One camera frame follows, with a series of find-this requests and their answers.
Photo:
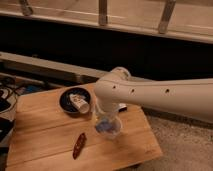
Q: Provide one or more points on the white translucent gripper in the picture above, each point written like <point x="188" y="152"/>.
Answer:
<point x="106" y="122"/>

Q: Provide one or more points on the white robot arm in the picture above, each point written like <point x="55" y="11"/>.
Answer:
<point x="192" y="98"/>

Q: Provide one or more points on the white ceramic cup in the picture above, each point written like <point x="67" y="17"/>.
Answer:
<point x="79" y="103"/>

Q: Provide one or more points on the dark red elongated object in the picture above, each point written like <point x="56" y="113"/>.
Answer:
<point x="79" y="145"/>

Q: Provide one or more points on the black round plate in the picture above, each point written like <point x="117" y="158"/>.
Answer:
<point x="66" y="104"/>

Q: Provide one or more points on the wooden table board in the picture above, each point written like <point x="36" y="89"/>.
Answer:
<point x="44" y="137"/>

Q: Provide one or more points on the metal rail beam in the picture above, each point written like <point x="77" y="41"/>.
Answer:
<point x="64" y="71"/>

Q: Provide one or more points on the black cables cluster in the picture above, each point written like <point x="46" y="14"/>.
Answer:
<point x="9" y="94"/>

